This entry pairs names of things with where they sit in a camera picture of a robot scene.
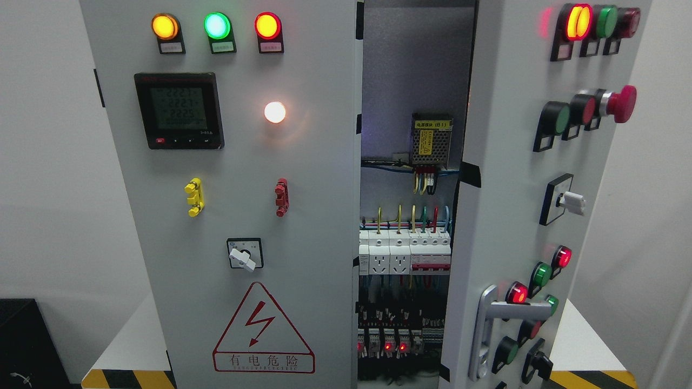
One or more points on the grey cabinet door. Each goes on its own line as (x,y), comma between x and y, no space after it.
(531,118)
(309,253)

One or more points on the red indicator light left door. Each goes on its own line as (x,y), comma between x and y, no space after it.
(268,28)

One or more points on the green indicator light left door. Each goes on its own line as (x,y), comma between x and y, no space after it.
(220,33)

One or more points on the yellow indicator light left door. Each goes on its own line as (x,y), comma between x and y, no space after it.
(167,30)

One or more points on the red terminal connector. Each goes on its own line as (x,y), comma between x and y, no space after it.
(282,197)

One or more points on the white socket breaker row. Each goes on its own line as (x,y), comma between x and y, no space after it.
(404,252)

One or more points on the perforated metal power supply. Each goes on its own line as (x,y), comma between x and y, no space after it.
(431,137)

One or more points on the white glowing indicator light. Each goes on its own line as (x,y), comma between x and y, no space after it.
(275,112)

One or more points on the yellow terminal connector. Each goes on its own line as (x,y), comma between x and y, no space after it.
(195,198)

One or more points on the grey cabinet body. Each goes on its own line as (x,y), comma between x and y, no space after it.
(416,58)

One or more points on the lower relay terminal row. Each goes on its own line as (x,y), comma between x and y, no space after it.
(398,331)

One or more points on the red electric warning triangle sticker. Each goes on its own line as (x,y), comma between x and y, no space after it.
(261,338)

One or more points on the black digital power meter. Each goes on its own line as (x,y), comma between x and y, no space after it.
(180,110)

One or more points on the red emergency stop button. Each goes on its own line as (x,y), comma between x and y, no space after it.
(620,104)

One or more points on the black box at left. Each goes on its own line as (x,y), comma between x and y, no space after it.
(28,356)

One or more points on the silver door handle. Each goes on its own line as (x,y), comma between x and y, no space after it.
(484,358)

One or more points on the white selector switch right door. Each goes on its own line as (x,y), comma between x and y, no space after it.
(558,198)

